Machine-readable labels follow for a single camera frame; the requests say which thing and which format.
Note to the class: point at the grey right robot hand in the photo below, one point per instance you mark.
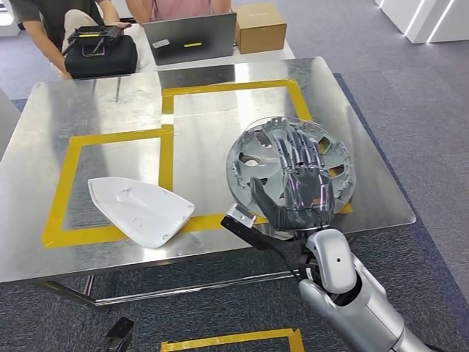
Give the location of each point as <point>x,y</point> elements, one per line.
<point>308,194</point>

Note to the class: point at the grey plastic wheel cover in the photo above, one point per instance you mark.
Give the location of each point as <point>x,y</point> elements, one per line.
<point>269,175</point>

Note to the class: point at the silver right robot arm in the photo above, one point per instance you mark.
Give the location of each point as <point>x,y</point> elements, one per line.
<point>363,311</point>

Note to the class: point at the white plastic shell part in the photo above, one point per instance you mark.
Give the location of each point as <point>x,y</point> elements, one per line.
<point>139,213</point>

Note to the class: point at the steel workbench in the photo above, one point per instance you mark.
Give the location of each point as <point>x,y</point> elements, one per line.
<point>29,194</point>

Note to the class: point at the yellow tape rectangle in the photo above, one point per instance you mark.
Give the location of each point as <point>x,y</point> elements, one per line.
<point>60,194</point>
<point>227,87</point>

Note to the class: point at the brown cardboard box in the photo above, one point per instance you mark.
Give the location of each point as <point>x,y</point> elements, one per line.
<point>260,29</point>

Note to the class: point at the yellow floor tape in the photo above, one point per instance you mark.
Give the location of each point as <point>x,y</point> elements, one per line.
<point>227,337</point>

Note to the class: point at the grey laptop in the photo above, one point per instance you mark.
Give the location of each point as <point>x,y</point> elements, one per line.
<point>190,39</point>

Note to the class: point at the person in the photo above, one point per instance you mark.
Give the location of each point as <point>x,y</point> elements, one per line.
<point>179,9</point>
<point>40,19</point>

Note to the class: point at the black carry bag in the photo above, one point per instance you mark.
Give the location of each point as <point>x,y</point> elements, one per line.
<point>99,60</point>

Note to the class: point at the black handheld controller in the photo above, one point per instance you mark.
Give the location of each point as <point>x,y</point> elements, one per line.
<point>95,35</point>

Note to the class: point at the white furniture panel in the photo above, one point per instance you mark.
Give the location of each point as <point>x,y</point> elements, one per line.
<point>7,121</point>

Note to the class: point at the black camera bracket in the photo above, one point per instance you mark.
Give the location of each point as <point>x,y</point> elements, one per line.
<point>264,240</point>

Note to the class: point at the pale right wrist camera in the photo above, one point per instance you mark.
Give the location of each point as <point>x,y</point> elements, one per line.
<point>241,216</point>

